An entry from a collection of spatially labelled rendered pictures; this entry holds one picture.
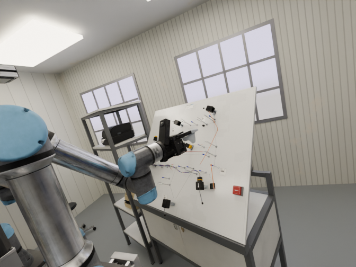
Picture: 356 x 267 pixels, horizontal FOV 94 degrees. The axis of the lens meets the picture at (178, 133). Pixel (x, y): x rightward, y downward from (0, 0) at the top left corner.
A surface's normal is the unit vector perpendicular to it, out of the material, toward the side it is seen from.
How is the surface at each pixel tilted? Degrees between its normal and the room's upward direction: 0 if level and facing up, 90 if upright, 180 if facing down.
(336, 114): 90
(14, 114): 84
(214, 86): 90
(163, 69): 90
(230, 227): 53
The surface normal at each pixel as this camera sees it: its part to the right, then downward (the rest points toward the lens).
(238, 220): -0.68, -0.32
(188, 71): -0.33, 0.26
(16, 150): 0.63, -0.16
